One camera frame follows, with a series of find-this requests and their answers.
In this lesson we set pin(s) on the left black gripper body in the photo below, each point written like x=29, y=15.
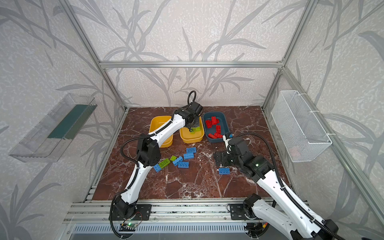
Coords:
x=193, y=124

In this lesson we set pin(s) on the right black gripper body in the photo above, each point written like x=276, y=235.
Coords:
x=225, y=157

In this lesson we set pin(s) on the green lego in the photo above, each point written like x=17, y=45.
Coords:
x=173, y=158
x=164, y=163
x=195, y=130

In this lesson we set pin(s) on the blue lego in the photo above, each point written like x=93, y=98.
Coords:
x=183, y=165
x=176, y=161
x=157, y=168
x=224, y=171
x=188, y=156
x=191, y=150

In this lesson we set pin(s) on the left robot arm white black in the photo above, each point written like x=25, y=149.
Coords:
x=148, y=155

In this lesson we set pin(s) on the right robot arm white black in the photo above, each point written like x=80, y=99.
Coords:
x=295, y=220

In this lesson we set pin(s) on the dark teal plastic bin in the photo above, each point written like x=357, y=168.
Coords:
x=215, y=125

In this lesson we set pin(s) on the blue lego top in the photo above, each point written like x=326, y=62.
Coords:
x=191, y=150

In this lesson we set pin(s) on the right wiring bundle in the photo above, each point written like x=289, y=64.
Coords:
x=256, y=228

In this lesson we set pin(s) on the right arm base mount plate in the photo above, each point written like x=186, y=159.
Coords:
x=241, y=212

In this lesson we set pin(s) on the white wire mesh basket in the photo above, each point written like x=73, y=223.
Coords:
x=302, y=133

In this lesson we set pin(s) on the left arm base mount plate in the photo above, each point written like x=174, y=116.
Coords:
x=142, y=211

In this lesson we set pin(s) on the aluminium frame crossbar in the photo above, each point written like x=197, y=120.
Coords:
x=189, y=64

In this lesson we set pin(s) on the left circuit board with wires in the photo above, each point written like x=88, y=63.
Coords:
x=129, y=226

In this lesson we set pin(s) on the aluminium front rail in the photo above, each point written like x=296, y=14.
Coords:
x=162, y=211

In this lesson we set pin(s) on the clear plastic wall shelf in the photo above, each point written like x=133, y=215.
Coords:
x=50, y=138

